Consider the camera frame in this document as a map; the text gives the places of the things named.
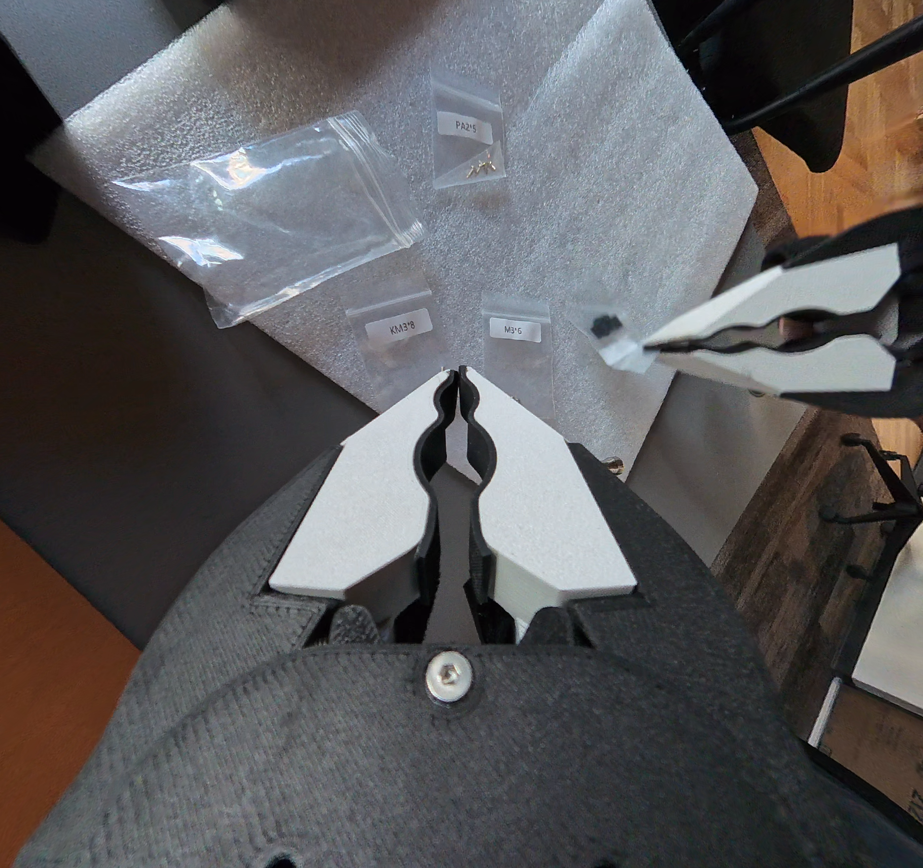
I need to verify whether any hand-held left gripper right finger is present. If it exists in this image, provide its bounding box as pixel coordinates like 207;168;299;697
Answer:
460;365;640;629

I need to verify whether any large clear zip bag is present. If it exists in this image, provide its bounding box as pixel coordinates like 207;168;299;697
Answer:
108;111;427;333

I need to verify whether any small bag with black part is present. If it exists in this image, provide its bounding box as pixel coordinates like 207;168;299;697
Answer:
570;302;651;379

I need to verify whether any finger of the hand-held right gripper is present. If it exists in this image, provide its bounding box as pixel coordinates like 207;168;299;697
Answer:
651;333;900;400
640;243;904;351

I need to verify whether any grey desk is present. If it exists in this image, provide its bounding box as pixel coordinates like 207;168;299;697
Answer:
0;0;810;667

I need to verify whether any small clear screw bag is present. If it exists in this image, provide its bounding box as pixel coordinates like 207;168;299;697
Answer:
430;63;506;190
345;291;451;409
481;292;557;423

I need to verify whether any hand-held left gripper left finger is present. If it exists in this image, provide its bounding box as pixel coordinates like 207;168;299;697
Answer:
268;371;460;600

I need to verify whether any white foam sheet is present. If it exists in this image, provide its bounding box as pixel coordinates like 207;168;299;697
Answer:
27;0;760;484

